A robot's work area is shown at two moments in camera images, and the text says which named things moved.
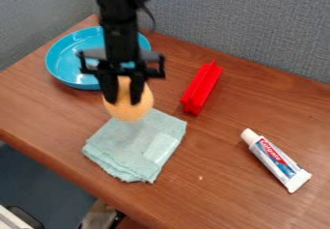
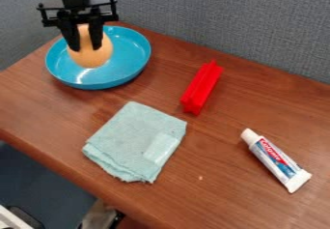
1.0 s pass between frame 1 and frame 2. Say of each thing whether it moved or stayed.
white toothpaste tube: stayed
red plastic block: stayed
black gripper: moved
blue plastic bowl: stayed
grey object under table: stayed
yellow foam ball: moved
